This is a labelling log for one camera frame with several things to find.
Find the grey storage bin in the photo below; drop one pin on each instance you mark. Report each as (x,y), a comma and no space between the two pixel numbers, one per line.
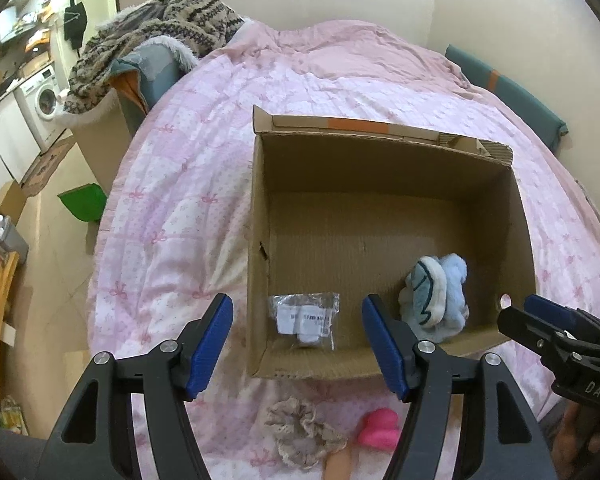
(12,242)

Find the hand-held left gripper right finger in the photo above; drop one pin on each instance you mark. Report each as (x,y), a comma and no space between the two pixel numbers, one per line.
(384,345)

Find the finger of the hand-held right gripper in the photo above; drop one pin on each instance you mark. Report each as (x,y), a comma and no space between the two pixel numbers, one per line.
(527,330)
(550,311)

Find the brown doormat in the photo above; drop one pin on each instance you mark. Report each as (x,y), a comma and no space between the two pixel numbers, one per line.
(47,165)

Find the blue and white plush toy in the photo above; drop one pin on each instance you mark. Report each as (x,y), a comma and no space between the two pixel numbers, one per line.
(445,300)

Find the pink plush toy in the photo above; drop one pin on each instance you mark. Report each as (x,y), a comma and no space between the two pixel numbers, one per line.
(380,427)

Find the brown cardboard box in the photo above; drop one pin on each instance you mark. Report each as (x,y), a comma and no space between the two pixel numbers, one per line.
(355,220)

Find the person's right hand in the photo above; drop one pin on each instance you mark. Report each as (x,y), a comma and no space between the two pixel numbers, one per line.
(572,435)

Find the white washing machine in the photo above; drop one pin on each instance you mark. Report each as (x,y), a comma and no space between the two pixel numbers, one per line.
(42,105)

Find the clear plastic packet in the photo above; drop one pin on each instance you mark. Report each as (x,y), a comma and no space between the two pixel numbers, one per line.
(305,317)

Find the yellow green bag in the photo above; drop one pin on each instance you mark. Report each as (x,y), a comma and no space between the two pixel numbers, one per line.
(14,417)

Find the grey blue cushion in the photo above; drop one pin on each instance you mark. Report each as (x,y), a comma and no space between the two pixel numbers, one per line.
(152,67)

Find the green dustpan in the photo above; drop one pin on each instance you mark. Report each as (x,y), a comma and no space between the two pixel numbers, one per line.
(85,202)

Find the beige soft object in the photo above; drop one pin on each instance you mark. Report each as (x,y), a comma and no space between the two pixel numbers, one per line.
(337,466)

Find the teal cushion with orange stripe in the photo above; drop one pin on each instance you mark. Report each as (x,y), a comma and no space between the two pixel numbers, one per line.
(520,95)

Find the wooden chair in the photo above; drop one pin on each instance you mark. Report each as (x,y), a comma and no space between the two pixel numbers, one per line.
(2,290)

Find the beige lace scrunchie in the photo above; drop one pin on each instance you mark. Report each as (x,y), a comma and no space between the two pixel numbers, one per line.
(286,414)

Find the black hanging garment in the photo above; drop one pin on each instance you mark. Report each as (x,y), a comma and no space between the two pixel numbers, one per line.
(76,22)

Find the white kitchen cabinet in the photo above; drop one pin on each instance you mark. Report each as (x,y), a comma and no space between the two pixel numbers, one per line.
(2,135)

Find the pink patterned bed blanket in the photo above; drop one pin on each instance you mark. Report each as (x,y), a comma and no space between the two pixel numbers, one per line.
(190,160)

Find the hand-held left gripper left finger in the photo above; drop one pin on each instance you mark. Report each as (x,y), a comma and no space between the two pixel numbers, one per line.
(211,345)

